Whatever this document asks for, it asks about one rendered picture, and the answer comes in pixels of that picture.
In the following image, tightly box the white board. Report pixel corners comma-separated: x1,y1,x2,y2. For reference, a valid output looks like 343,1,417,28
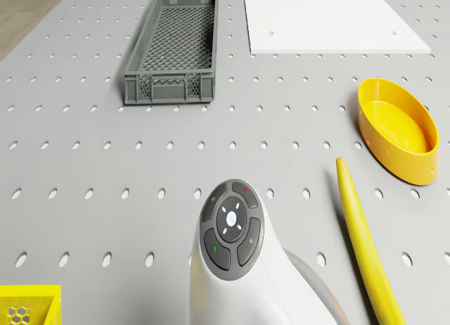
243,0,432,54

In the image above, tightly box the banana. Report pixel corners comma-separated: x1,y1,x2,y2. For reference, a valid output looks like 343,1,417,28
335,157,406,325

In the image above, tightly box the yellow basket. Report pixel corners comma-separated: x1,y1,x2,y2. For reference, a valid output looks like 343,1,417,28
0,284,63,325

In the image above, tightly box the dark grey basket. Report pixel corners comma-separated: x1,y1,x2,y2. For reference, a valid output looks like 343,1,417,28
123,0,219,106

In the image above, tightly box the yellow bowl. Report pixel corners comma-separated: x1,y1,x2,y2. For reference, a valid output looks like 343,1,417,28
357,77,440,186

